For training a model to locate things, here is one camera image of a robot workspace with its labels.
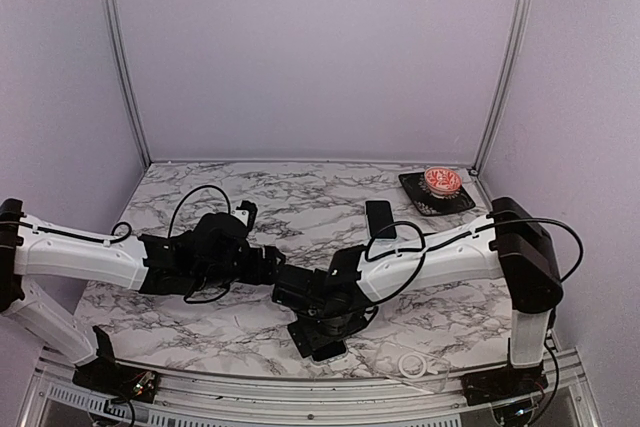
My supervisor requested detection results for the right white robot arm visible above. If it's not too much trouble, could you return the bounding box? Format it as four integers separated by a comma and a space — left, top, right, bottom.
271, 197, 564, 395

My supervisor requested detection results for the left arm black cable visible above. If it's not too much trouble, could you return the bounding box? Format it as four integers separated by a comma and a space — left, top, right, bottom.
109, 184, 234, 304

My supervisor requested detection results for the clear magsafe phone case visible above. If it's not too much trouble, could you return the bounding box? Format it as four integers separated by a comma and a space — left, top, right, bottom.
369, 341, 451, 394

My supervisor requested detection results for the left aluminium frame post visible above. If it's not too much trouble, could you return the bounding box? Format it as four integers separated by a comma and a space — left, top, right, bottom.
102, 0, 152, 170

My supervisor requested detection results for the red patterned bowl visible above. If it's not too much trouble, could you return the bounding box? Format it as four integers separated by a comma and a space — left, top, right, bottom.
424, 167, 462, 196

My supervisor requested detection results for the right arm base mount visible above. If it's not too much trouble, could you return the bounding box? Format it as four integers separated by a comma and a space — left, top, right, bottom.
461, 364, 549, 406

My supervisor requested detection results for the right aluminium frame post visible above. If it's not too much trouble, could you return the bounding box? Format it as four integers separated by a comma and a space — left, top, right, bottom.
473, 0, 532, 176

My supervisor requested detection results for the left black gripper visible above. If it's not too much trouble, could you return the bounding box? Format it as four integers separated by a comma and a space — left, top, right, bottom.
193, 245, 286, 292

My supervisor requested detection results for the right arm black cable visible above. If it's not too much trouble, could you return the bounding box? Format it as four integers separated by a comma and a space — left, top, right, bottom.
363, 216, 585, 306

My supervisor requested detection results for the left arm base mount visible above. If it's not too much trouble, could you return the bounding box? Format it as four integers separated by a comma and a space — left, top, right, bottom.
72, 326, 159, 404

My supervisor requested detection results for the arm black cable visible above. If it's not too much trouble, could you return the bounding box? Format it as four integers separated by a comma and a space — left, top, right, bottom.
109, 184, 234, 304
363, 216, 585, 306

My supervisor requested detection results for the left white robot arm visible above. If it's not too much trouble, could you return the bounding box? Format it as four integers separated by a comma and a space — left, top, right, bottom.
1, 199, 286, 392

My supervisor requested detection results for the black patterned tray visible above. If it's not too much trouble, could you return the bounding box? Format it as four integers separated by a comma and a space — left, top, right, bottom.
398, 172, 476, 217

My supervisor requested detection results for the front aluminium rail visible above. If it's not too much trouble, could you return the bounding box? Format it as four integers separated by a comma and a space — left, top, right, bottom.
17, 350, 601, 426

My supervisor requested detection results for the pink smartphone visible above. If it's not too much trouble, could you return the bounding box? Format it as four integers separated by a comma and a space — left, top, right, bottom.
365, 200, 397, 241

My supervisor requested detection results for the aluminium frame post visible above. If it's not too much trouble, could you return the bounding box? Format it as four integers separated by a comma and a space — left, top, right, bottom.
102, 0, 152, 170
473, 0, 532, 176

